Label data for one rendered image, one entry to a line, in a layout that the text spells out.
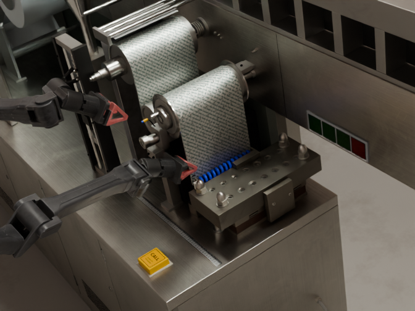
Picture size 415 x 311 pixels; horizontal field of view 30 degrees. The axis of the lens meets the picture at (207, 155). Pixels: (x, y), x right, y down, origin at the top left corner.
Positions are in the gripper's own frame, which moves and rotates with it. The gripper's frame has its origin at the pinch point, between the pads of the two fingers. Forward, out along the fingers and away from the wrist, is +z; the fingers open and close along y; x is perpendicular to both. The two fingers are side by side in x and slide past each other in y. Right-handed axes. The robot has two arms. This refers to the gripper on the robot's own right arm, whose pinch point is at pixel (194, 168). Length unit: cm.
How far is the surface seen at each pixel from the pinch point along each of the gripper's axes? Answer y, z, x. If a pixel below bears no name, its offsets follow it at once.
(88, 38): -76, -2, 19
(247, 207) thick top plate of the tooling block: 20.0, 7.3, -3.8
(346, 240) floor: -31, 128, -50
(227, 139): 0.2, 9.9, 10.3
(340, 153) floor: -83, 167, -27
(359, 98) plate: 43, 13, 40
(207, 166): 0.2, 4.8, 0.6
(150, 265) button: 12.4, -16.5, -26.3
